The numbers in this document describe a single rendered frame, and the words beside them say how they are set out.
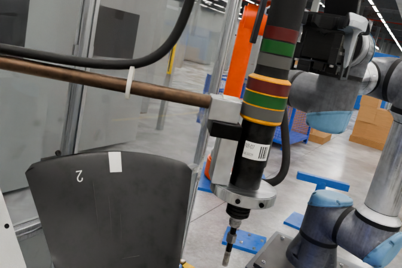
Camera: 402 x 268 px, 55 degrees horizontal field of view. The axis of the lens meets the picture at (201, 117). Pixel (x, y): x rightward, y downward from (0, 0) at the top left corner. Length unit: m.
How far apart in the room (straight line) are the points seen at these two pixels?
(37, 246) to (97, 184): 0.79
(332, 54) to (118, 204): 0.34
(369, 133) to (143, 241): 9.29
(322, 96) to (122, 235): 0.42
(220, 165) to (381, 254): 0.78
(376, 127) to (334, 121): 8.96
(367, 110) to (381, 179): 8.59
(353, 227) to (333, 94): 0.52
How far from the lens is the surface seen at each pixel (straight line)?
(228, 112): 0.38
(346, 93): 0.72
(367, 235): 1.13
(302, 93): 0.74
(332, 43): 0.54
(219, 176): 0.39
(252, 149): 0.39
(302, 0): 0.39
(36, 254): 1.32
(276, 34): 0.38
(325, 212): 1.18
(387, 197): 1.10
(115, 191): 0.53
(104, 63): 0.38
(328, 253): 1.23
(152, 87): 0.38
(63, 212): 0.53
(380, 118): 9.66
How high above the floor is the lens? 1.61
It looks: 11 degrees down
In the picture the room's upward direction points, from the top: 12 degrees clockwise
